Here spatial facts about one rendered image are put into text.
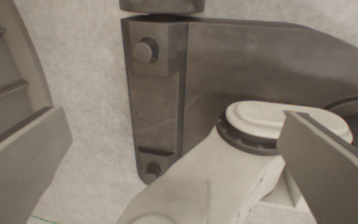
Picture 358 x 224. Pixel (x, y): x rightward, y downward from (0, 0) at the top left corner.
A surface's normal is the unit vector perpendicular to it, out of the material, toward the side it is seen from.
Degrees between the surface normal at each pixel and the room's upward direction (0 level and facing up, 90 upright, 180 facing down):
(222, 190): 90
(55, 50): 0
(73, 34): 0
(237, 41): 0
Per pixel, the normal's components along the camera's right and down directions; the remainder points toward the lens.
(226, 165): 0.04, -0.86
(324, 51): -0.19, 0.50
